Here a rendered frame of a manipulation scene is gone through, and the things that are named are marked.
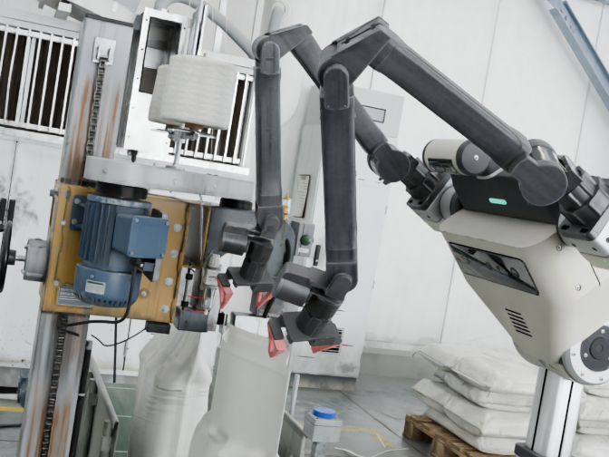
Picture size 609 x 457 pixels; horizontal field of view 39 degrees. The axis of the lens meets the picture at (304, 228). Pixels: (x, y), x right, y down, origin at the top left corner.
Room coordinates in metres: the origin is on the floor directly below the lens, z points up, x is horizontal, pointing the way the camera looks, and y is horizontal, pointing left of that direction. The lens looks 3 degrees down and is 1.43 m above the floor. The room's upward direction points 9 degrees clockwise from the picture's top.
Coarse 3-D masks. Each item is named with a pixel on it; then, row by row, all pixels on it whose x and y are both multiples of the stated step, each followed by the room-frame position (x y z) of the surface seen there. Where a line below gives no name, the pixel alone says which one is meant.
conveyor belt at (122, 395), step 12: (108, 384) 3.85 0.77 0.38; (120, 384) 3.88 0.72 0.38; (132, 384) 3.92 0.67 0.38; (120, 396) 3.69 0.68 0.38; (132, 396) 3.72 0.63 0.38; (120, 408) 3.52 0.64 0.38; (132, 408) 3.55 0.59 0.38; (120, 420) 3.36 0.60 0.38; (120, 432) 3.22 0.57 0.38; (120, 444) 3.07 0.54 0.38; (120, 456) 2.95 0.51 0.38
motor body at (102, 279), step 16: (96, 208) 1.91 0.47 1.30; (112, 208) 1.92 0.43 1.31; (128, 208) 1.93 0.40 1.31; (144, 208) 1.95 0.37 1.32; (96, 224) 1.92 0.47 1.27; (112, 224) 1.92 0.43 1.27; (80, 240) 1.96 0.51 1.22; (96, 240) 1.92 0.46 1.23; (80, 256) 1.95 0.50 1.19; (96, 256) 1.91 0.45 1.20; (112, 256) 1.92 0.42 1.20; (80, 272) 1.93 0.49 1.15; (96, 272) 1.91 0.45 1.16; (112, 272) 1.91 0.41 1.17; (128, 272) 1.94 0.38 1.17; (80, 288) 1.92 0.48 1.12; (96, 288) 1.90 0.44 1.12; (112, 288) 1.91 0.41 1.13; (128, 288) 1.93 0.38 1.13; (96, 304) 1.92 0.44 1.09; (112, 304) 1.92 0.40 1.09
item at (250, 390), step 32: (224, 352) 1.92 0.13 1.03; (256, 352) 2.07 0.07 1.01; (288, 352) 1.95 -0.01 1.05; (224, 384) 1.90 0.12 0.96; (256, 384) 1.82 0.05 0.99; (288, 384) 1.74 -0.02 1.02; (224, 416) 1.88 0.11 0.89; (256, 416) 1.81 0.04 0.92; (192, 448) 2.03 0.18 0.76; (224, 448) 1.84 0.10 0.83; (256, 448) 1.80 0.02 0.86
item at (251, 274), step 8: (248, 264) 1.97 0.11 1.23; (256, 264) 1.96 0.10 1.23; (264, 264) 1.97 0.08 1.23; (232, 272) 2.00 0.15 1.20; (240, 272) 2.00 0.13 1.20; (248, 272) 1.98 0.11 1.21; (256, 272) 1.98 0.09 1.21; (264, 272) 1.99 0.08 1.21; (240, 280) 1.98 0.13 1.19; (248, 280) 1.99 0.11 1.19; (256, 280) 1.99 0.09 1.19; (264, 280) 2.01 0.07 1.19; (272, 280) 2.02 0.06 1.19
